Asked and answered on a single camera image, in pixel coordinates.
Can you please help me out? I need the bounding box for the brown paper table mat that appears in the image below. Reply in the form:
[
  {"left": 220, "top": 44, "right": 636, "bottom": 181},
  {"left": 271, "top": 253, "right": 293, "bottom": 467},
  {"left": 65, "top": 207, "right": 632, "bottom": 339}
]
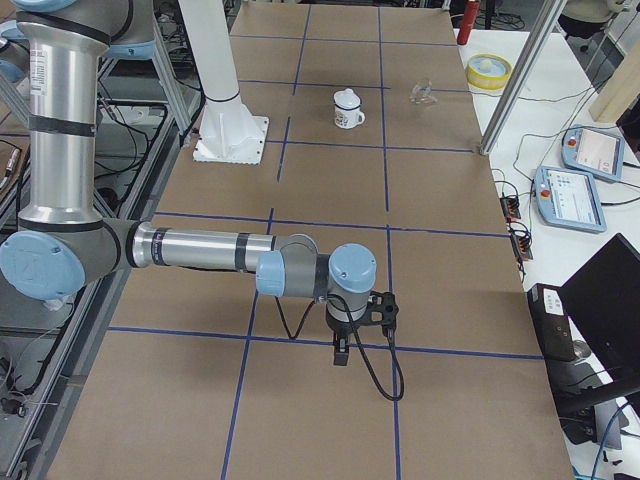
[{"left": 49, "top": 2, "right": 572, "bottom": 479}]

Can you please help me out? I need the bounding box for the aluminium frame post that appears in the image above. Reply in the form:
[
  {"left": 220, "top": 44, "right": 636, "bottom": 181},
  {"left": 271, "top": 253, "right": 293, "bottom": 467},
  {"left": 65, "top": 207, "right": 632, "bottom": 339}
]
[{"left": 479, "top": 0, "right": 567, "bottom": 155}]

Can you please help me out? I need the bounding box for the black laptop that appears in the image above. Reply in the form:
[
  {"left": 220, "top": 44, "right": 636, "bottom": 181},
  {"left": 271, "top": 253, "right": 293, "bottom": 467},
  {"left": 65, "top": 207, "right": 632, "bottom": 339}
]
[{"left": 554, "top": 233, "right": 639, "bottom": 416}]

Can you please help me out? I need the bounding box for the far blue teach pendant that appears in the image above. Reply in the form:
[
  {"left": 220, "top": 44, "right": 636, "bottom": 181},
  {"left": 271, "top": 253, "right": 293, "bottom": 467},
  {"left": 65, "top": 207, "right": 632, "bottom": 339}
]
[{"left": 561, "top": 125, "right": 624, "bottom": 182}]

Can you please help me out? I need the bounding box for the wooden board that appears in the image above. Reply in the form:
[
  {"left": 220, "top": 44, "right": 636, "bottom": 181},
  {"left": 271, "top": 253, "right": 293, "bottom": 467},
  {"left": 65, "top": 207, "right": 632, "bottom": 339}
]
[{"left": 589, "top": 42, "right": 640, "bottom": 123}]

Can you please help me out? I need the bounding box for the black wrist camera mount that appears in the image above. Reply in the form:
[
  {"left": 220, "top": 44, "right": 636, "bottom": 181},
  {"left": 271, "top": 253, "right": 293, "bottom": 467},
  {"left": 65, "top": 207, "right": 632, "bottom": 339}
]
[{"left": 360, "top": 291, "right": 399, "bottom": 339}]

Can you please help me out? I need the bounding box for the white mug lid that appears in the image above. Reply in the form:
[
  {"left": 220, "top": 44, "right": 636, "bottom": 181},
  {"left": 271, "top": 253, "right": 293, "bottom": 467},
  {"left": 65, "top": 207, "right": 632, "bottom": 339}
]
[{"left": 333, "top": 88, "right": 361, "bottom": 111}]

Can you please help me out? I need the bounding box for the black camera cable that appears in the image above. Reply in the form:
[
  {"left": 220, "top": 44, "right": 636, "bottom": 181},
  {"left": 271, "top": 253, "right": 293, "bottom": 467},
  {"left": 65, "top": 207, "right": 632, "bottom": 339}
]
[{"left": 273, "top": 294, "right": 405, "bottom": 401}]

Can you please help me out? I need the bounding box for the near blue teach pendant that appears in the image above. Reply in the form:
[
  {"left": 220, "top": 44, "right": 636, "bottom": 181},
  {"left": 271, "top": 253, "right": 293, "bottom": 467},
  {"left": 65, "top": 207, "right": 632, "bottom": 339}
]
[{"left": 534, "top": 165, "right": 607, "bottom": 233}]

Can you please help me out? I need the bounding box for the black box with label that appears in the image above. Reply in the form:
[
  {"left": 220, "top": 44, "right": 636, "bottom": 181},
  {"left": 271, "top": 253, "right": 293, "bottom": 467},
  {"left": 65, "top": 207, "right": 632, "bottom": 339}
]
[{"left": 527, "top": 283, "right": 575, "bottom": 362}]

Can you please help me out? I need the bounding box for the white pedestal column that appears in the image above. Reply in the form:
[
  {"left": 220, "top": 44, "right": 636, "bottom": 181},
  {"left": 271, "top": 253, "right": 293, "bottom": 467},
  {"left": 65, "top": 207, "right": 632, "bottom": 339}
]
[{"left": 179, "top": 0, "right": 269, "bottom": 165}]

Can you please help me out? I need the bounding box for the yellow tape roll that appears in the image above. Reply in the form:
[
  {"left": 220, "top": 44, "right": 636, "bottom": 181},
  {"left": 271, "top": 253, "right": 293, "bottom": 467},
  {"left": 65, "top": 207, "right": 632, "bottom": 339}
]
[{"left": 466, "top": 53, "right": 512, "bottom": 91}]

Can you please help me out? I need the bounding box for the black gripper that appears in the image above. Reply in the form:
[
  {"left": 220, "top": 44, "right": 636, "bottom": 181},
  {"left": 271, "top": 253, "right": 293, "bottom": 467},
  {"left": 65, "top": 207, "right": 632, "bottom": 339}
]
[{"left": 326, "top": 313, "right": 356, "bottom": 366}]

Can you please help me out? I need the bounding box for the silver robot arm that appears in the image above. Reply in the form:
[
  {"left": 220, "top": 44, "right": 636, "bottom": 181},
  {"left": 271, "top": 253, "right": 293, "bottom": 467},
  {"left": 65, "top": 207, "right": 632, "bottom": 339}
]
[{"left": 1, "top": 1, "right": 382, "bottom": 366}]

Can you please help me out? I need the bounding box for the near orange black connector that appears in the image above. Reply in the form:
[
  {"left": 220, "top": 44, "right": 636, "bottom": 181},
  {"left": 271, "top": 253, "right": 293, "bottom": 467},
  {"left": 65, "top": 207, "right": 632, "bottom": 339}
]
[{"left": 510, "top": 230, "right": 533, "bottom": 261}]

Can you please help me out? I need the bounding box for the blue teach pendant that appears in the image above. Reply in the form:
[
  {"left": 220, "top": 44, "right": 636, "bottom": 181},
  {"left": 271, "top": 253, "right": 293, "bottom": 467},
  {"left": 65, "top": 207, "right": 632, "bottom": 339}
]
[
  {"left": 561, "top": 125, "right": 624, "bottom": 182},
  {"left": 534, "top": 165, "right": 607, "bottom": 233}
]

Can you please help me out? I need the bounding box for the far orange black connector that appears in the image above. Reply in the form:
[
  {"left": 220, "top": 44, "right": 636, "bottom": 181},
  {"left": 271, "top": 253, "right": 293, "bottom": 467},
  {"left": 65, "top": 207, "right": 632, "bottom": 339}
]
[{"left": 500, "top": 195, "right": 521, "bottom": 222}]

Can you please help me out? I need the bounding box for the red bottle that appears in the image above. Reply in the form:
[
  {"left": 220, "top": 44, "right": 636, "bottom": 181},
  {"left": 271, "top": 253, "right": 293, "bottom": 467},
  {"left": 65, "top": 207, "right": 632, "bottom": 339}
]
[{"left": 456, "top": 0, "right": 481, "bottom": 46}]

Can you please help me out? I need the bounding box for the orange black connector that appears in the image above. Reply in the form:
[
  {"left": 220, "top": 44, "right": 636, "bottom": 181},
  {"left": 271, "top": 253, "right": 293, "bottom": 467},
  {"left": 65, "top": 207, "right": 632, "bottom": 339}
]
[
  {"left": 500, "top": 195, "right": 521, "bottom": 222},
  {"left": 510, "top": 230, "right": 533, "bottom": 261}
]

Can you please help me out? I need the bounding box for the white enamel mug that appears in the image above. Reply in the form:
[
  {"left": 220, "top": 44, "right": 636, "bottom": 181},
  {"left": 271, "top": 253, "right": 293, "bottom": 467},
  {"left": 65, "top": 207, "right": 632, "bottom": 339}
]
[{"left": 334, "top": 104, "right": 366, "bottom": 130}]

